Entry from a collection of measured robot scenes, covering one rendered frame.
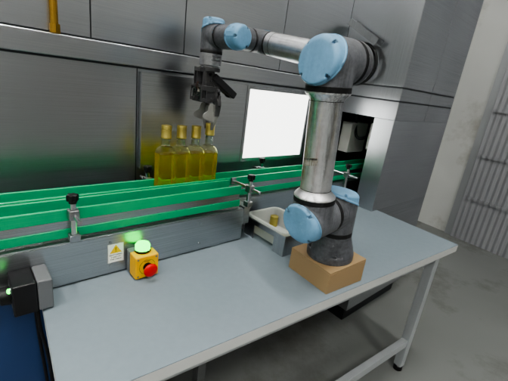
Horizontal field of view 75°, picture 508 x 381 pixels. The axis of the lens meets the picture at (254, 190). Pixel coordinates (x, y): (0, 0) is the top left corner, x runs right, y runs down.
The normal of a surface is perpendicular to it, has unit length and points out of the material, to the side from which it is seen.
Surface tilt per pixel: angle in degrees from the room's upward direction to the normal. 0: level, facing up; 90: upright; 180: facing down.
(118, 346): 0
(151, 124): 90
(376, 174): 90
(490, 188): 90
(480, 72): 90
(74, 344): 0
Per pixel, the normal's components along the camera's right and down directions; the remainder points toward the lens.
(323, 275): -0.80, 0.08
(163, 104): 0.65, 0.31
